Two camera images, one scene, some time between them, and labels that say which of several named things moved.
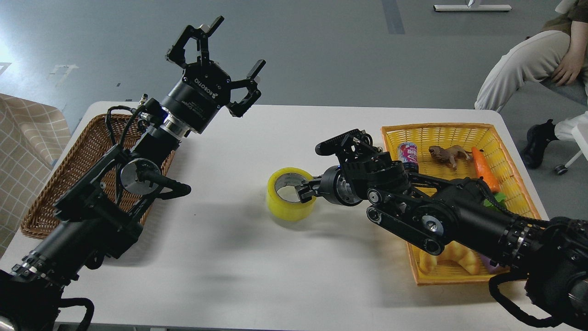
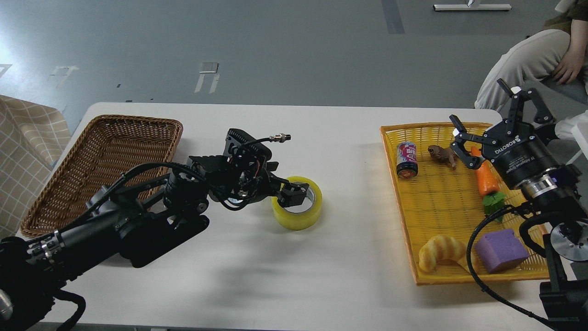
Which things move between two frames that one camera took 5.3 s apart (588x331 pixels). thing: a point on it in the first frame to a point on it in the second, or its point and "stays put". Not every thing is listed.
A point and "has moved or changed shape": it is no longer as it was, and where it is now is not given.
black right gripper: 334,186 to 523,156
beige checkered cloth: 34,136 stays put
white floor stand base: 453,8 stays put
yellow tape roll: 287,210 has moved or changed shape
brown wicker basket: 77,167 stays put
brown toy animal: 450,153 stays put
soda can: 408,154 stays put
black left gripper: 206,87 to 251,179
